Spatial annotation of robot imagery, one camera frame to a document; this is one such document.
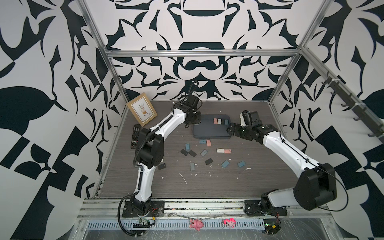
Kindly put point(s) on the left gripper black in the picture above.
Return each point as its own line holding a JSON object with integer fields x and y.
{"x": 197, "y": 120}

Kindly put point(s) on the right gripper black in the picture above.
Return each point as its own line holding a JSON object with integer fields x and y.
{"x": 235, "y": 131}

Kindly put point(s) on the dark grey storage tray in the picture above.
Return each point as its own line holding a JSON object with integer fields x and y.
{"x": 206, "y": 129}

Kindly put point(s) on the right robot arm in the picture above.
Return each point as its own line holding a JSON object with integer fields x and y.
{"x": 317, "y": 183}

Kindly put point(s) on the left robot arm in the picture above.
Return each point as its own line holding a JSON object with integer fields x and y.
{"x": 150, "y": 151}

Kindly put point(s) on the blue upright eraser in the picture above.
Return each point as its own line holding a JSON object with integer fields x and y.
{"x": 187, "y": 146}

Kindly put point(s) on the black eraser left pair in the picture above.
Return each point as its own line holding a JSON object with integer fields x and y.
{"x": 184, "y": 152}

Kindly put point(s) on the black eraser pair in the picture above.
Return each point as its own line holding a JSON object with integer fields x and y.
{"x": 192, "y": 153}
{"x": 184, "y": 152}

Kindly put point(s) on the black eraser right pair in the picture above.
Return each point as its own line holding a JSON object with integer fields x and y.
{"x": 192, "y": 153}

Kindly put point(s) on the grey-blue eraser centre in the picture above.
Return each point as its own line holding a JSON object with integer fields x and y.
{"x": 204, "y": 152}

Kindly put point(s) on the black eraser lower centre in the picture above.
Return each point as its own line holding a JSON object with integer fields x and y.
{"x": 209, "y": 161}

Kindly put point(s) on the black eraser lower left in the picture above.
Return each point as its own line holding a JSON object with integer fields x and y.
{"x": 162, "y": 166}

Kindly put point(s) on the black remote control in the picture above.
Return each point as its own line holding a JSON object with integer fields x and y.
{"x": 135, "y": 136}

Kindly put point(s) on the pink toy right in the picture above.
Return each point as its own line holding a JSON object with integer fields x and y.
{"x": 229, "y": 223}

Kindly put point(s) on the pink toy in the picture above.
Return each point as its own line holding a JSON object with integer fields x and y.
{"x": 196, "y": 224}
{"x": 229, "y": 223}

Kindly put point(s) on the small circuit board right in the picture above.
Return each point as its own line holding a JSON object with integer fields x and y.
{"x": 272, "y": 228}

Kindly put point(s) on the small circuit board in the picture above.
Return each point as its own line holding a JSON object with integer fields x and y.
{"x": 272, "y": 228}
{"x": 144, "y": 223}

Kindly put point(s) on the pink toy left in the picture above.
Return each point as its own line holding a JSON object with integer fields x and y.
{"x": 196, "y": 224}

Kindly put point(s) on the small circuit board left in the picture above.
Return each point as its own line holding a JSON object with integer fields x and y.
{"x": 144, "y": 223}

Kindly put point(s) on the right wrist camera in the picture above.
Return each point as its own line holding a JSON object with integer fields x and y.
{"x": 245, "y": 118}

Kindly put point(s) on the wooden picture frame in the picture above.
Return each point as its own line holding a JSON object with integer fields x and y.
{"x": 142, "y": 109}

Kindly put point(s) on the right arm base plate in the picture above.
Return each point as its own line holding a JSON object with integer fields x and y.
{"x": 263, "y": 208}

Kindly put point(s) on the white slotted cable duct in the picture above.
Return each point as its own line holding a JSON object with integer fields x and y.
{"x": 176, "y": 224}

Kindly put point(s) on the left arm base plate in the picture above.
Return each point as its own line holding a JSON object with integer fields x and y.
{"x": 148, "y": 209}

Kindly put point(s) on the black wall hook rail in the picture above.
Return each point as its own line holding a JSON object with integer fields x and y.
{"x": 351, "y": 102}

